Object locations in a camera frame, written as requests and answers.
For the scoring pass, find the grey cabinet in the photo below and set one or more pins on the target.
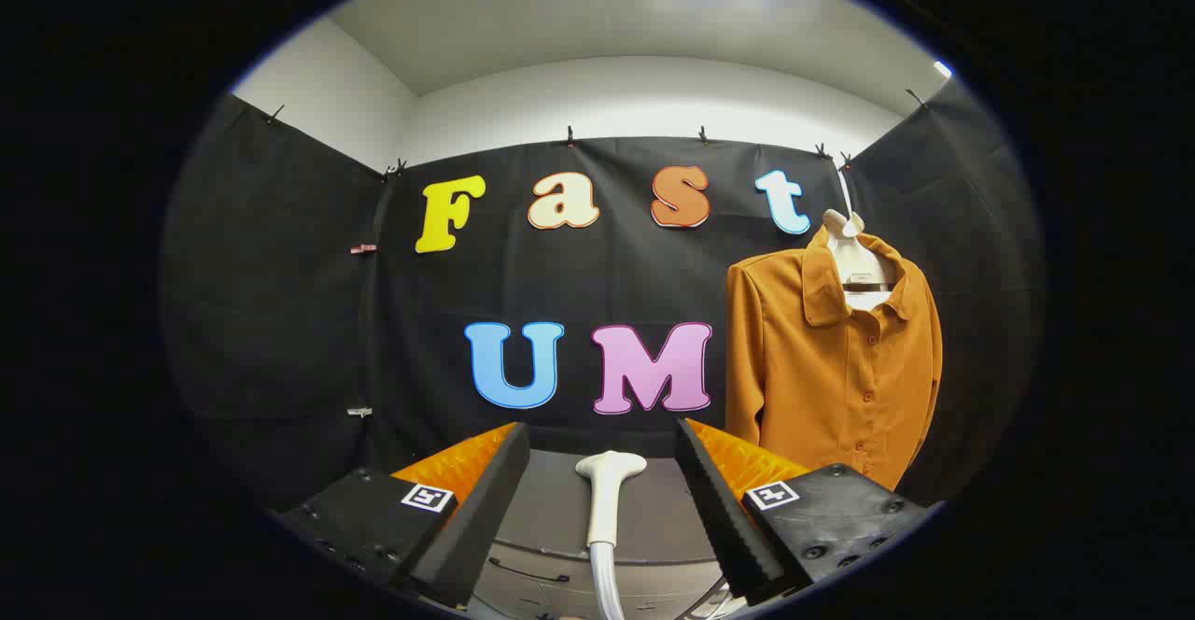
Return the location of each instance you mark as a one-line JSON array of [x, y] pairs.
[[551, 508]]

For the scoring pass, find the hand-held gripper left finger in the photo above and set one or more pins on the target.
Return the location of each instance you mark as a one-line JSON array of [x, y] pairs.
[[471, 527]]

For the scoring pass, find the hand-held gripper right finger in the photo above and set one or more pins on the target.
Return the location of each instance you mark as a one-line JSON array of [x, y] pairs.
[[724, 517]]

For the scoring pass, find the white garment steamer head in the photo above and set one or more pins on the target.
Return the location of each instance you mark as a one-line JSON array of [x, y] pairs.
[[607, 489]]

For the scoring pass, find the orange button-up shirt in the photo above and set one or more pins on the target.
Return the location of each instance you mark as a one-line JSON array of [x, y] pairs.
[[822, 377]]

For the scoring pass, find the white clothes hanger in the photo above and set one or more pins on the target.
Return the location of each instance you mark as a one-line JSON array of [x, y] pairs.
[[854, 260]]

